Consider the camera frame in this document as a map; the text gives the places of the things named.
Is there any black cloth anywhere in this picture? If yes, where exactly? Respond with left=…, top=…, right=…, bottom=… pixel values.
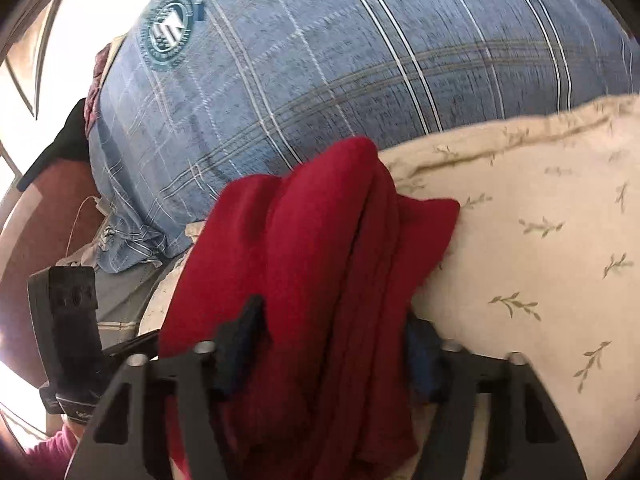
left=15, top=97, right=92, bottom=193

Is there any blue plaid blanket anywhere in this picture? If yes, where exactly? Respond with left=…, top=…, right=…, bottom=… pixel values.
left=85, top=0, right=640, bottom=276

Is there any brown wooden headboard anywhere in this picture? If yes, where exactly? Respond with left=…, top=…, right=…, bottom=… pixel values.
left=0, top=157, right=108, bottom=361

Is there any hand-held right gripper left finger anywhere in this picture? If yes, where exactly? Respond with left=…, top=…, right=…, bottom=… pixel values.
left=65, top=294, right=267, bottom=480

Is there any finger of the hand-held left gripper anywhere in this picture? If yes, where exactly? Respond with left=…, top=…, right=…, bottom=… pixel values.
left=102, top=332, right=162, bottom=359

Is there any dark red patterned cloth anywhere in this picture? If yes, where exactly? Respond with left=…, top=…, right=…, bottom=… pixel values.
left=82, top=35, right=128, bottom=138

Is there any grey cloth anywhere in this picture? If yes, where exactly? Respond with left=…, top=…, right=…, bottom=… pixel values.
left=55, top=240, right=173, bottom=336

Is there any white cable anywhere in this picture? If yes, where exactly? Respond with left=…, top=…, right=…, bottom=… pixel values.
left=65, top=196, right=103, bottom=266

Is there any cream floral bed sheet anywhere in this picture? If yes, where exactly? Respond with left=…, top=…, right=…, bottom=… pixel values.
left=137, top=94, right=640, bottom=480

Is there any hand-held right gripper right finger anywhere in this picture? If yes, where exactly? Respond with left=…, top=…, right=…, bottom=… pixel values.
left=405, top=317, right=589, bottom=480

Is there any person's left forearm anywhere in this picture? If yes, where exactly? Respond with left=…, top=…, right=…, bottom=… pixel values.
left=22, top=425, right=83, bottom=480

